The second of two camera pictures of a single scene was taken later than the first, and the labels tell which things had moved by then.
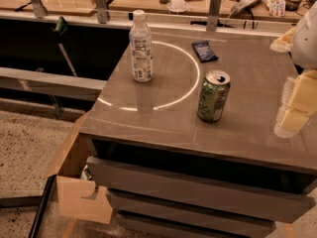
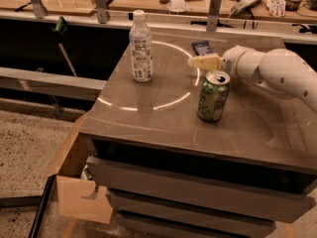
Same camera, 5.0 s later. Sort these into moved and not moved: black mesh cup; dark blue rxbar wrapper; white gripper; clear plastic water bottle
Moved: white gripper
Not moved: black mesh cup; clear plastic water bottle; dark blue rxbar wrapper
